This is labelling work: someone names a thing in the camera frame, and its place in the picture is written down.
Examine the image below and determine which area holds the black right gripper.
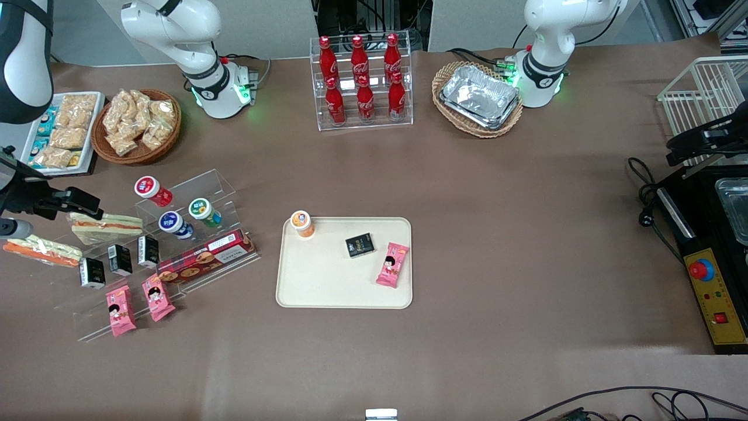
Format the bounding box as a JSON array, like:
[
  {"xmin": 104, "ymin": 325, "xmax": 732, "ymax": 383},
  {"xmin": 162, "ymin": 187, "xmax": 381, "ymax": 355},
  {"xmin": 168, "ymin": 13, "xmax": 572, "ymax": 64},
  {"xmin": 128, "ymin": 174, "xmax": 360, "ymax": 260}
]
[{"xmin": 0, "ymin": 153, "xmax": 105, "ymax": 221}]

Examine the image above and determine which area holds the sandwich orange filling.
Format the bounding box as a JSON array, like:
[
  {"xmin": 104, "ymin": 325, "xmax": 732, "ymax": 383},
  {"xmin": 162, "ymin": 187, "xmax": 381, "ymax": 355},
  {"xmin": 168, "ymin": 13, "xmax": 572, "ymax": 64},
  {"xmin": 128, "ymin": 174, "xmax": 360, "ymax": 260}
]
[
  {"xmin": 2, "ymin": 234, "xmax": 83, "ymax": 268},
  {"xmin": 67, "ymin": 212, "xmax": 144, "ymax": 246}
]

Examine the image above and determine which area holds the white rectangular snack tray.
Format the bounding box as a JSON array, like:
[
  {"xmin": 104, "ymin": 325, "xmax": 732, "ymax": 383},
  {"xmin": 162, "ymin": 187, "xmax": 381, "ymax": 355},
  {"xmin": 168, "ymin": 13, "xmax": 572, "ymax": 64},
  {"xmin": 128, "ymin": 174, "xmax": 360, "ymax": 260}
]
[{"xmin": 19, "ymin": 92, "xmax": 106, "ymax": 177}]

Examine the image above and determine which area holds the beige plastic serving tray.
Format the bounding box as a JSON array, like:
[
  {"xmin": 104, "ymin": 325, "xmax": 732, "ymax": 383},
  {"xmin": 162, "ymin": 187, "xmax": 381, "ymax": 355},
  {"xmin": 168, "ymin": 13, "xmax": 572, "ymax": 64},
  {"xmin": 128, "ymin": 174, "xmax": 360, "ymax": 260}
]
[{"xmin": 275, "ymin": 217, "xmax": 413, "ymax": 309}]

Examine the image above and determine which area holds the aluminium foil tray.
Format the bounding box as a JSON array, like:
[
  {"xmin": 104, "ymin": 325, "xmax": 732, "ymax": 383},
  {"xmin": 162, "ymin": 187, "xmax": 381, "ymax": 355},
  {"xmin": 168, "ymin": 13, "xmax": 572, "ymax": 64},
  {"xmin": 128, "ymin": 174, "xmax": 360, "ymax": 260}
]
[{"xmin": 439, "ymin": 64, "xmax": 521, "ymax": 130}]

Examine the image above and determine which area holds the black tray sealer machine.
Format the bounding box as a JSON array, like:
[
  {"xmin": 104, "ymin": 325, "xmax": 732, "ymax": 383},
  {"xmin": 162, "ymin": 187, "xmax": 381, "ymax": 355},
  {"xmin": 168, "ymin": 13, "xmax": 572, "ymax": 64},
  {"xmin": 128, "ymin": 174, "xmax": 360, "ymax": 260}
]
[{"xmin": 654, "ymin": 164, "xmax": 748, "ymax": 356}]

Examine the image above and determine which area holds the metal tray in sealer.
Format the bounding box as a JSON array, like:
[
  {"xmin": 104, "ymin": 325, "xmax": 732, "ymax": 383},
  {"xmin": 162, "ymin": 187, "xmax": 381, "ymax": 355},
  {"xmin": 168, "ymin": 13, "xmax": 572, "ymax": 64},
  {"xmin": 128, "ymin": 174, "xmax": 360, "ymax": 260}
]
[{"xmin": 714, "ymin": 177, "xmax": 748, "ymax": 246}]

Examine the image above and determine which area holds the clear bag of crackers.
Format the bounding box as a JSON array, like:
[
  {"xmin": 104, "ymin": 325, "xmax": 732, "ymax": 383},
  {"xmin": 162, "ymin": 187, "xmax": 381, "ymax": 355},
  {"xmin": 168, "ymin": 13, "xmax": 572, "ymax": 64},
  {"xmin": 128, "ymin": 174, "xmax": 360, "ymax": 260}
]
[
  {"xmin": 57, "ymin": 94, "xmax": 98, "ymax": 129},
  {"xmin": 32, "ymin": 146, "xmax": 74, "ymax": 170},
  {"xmin": 50, "ymin": 127, "xmax": 88, "ymax": 150}
]

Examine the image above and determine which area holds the small black snack box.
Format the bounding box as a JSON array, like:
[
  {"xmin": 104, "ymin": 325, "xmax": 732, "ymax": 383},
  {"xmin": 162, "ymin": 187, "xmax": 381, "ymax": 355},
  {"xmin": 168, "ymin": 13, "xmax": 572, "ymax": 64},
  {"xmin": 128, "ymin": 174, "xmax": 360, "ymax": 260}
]
[
  {"xmin": 79, "ymin": 257, "xmax": 106, "ymax": 289},
  {"xmin": 137, "ymin": 235, "xmax": 160, "ymax": 270},
  {"xmin": 108, "ymin": 244, "xmax": 133, "ymax": 277},
  {"xmin": 345, "ymin": 233, "xmax": 375, "ymax": 258}
]

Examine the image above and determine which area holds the red lid snack cup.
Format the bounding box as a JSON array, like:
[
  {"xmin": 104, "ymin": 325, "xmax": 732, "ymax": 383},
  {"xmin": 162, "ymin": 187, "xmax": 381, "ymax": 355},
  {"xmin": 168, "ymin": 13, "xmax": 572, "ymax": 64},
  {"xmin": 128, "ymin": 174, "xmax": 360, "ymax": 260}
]
[{"xmin": 134, "ymin": 175, "xmax": 174, "ymax": 208}]

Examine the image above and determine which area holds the clear bag of fried snacks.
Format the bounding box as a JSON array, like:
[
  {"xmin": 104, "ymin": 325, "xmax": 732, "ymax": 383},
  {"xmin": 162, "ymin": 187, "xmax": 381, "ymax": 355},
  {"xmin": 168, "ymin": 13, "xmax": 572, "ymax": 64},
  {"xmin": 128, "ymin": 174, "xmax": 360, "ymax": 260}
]
[
  {"xmin": 140, "ymin": 120, "xmax": 174, "ymax": 151},
  {"xmin": 126, "ymin": 89, "xmax": 154, "ymax": 126},
  {"xmin": 103, "ymin": 91, "xmax": 131, "ymax": 134},
  {"xmin": 105, "ymin": 130, "xmax": 140, "ymax": 157},
  {"xmin": 149, "ymin": 99, "xmax": 176, "ymax": 126}
]

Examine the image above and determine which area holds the brown wicker snack basket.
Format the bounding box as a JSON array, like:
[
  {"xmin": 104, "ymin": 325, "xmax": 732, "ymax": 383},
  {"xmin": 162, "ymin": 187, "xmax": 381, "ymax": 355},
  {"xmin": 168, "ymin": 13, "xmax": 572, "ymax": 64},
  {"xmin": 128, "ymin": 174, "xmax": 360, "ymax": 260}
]
[{"xmin": 91, "ymin": 89, "xmax": 182, "ymax": 165}]

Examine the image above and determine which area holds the blue lid snack cup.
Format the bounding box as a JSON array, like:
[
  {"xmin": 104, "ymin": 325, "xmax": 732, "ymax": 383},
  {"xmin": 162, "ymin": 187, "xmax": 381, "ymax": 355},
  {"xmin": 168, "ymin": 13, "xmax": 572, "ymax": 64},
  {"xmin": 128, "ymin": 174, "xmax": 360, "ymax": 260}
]
[{"xmin": 158, "ymin": 211, "xmax": 195, "ymax": 240}]

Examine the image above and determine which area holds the clear acrylic tiered display shelf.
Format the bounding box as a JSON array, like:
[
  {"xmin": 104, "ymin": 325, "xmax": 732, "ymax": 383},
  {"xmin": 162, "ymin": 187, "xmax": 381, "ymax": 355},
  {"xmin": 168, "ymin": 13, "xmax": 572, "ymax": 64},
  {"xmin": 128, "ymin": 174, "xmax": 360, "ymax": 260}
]
[{"xmin": 26, "ymin": 168, "xmax": 262, "ymax": 343}]

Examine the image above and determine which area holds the pink snack bar pack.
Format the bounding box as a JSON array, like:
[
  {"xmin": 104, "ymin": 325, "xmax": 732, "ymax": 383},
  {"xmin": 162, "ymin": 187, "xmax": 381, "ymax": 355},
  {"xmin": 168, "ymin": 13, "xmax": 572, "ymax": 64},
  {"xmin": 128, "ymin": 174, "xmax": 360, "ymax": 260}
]
[
  {"xmin": 142, "ymin": 273, "xmax": 176, "ymax": 322},
  {"xmin": 106, "ymin": 285, "xmax": 137, "ymax": 337},
  {"xmin": 375, "ymin": 242, "xmax": 410, "ymax": 289}
]

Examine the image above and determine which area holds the green lid snack cup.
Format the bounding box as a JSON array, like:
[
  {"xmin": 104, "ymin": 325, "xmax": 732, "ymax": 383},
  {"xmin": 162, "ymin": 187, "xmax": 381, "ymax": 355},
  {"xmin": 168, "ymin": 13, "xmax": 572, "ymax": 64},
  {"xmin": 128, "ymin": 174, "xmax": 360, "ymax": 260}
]
[{"xmin": 188, "ymin": 198, "xmax": 223, "ymax": 229}]

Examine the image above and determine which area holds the red cookie box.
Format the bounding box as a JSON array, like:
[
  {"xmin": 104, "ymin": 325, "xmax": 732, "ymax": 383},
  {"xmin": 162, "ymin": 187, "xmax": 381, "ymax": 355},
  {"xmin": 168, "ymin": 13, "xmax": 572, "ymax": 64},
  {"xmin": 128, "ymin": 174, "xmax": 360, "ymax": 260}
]
[{"xmin": 157, "ymin": 229, "xmax": 257, "ymax": 285}]

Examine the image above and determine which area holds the orange lid snack cup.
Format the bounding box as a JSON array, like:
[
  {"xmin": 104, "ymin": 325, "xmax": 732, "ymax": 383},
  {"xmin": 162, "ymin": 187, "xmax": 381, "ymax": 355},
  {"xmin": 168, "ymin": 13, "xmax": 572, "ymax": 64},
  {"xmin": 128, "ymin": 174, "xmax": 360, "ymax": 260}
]
[{"xmin": 290, "ymin": 210, "xmax": 316, "ymax": 239}]

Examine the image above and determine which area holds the red cola bottle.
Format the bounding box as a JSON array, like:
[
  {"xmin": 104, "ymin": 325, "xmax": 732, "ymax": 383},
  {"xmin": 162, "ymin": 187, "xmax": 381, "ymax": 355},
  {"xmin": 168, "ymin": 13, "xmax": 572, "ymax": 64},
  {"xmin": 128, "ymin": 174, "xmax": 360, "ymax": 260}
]
[
  {"xmin": 356, "ymin": 75, "xmax": 375, "ymax": 122},
  {"xmin": 318, "ymin": 36, "xmax": 340, "ymax": 82},
  {"xmin": 384, "ymin": 33, "xmax": 403, "ymax": 77},
  {"xmin": 351, "ymin": 36, "xmax": 370, "ymax": 80},
  {"xmin": 325, "ymin": 76, "xmax": 347, "ymax": 125},
  {"xmin": 388, "ymin": 71, "xmax": 406, "ymax": 120}
]

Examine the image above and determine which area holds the black equipment rack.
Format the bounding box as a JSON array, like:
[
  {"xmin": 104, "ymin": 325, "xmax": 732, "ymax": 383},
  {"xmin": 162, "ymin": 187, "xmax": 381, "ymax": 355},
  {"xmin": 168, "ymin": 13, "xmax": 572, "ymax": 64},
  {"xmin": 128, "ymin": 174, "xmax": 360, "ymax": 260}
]
[{"xmin": 313, "ymin": 0, "xmax": 434, "ymax": 52}]

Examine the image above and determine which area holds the clear acrylic bottle rack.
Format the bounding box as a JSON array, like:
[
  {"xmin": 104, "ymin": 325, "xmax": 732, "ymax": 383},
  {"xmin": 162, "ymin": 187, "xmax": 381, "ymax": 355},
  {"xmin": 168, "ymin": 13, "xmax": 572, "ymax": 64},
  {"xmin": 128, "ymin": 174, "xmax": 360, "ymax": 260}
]
[{"xmin": 309, "ymin": 30, "xmax": 414, "ymax": 132}]

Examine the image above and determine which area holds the light wicker basket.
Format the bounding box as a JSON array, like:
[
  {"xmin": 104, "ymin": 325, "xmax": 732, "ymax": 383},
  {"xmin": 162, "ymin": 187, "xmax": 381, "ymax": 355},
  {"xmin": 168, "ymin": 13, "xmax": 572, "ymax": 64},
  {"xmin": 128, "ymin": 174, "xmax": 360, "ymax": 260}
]
[{"xmin": 432, "ymin": 61, "xmax": 524, "ymax": 139}]

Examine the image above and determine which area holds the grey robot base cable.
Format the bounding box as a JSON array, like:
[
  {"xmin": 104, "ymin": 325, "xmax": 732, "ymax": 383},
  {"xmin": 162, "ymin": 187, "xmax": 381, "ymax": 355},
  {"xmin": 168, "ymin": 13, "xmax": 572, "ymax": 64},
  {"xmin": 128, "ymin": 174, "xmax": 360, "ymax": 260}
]
[{"xmin": 221, "ymin": 54, "xmax": 273, "ymax": 88}]

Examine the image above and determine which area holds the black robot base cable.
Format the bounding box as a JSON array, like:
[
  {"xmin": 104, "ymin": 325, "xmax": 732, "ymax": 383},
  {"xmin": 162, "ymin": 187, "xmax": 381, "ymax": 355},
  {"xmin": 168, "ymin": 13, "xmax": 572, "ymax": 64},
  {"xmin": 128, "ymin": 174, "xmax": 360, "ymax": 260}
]
[{"xmin": 447, "ymin": 48, "xmax": 510, "ymax": 74}]

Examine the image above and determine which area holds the long black cable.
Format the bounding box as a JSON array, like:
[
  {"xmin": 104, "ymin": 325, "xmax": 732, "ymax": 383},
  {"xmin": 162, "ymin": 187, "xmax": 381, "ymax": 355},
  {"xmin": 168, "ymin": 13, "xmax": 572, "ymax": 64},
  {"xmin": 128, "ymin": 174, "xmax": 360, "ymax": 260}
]
[{"xmin": 517, "ymin": 385, "xmax": 748, "ymax": 421}]

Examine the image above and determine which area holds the black power cable with plug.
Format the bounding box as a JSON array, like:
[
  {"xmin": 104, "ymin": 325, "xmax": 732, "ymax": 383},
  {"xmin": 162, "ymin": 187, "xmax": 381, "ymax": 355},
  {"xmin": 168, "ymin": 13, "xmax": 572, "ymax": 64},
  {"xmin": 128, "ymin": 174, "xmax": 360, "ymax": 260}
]
[{"xmin": 627, "ymin": 157, "xmax": 684, "ymax": 265}]

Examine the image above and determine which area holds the black sealer lever handle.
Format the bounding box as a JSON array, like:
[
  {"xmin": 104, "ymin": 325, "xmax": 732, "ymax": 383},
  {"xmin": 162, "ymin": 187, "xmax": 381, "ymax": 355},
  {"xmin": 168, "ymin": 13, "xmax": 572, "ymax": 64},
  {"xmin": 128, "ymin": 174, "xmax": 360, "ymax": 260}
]
[{"xmin": 666, "ymin": 102, "xmax": 748, "ymax": 168}]

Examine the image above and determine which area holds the white wire basket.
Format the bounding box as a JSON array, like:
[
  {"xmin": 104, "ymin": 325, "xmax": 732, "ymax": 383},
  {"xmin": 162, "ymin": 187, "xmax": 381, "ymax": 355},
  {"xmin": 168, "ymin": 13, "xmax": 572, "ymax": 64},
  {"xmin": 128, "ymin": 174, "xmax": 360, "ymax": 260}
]
[{"xmin": 657, "ymin": 56, "xmax": 748, "ymax": 167}]

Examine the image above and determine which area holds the looped black cable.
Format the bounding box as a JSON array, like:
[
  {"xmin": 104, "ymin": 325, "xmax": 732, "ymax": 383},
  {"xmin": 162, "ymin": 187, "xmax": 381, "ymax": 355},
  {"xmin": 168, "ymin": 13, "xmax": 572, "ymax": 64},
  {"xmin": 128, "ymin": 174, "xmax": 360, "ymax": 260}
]
[{"xmin": 652, "ymin": 391, "xmax": 711, "ymax": 421}]

